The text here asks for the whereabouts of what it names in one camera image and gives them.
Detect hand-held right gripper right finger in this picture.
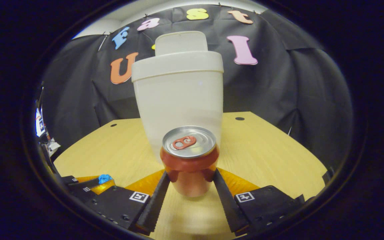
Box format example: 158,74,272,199
212,168,308,234

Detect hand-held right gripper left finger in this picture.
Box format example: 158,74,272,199
90,169,171,236

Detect red pop can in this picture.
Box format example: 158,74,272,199
160,125,220,197

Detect white desktop garbage bin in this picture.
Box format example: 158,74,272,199
131,31,224,164

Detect wooden desktop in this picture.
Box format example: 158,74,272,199
54,112,328,240

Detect white papers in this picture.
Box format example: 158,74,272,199
47,139,61,154

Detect computer monitor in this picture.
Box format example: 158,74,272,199
35,107,46,137

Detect black backdrop cloth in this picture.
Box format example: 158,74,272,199
41,4,354,170

